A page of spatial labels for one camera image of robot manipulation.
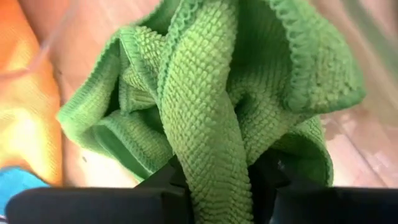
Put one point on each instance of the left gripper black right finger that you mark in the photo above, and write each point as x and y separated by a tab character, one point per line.
342	205

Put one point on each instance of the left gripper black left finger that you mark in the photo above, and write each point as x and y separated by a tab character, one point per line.
93	205

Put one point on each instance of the green microfiber towel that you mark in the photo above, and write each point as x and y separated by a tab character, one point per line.
202	109

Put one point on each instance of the teal microfiber towel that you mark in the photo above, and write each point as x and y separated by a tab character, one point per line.
15	186

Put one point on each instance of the orange microfiber towel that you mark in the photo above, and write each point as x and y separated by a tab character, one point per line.
28	124

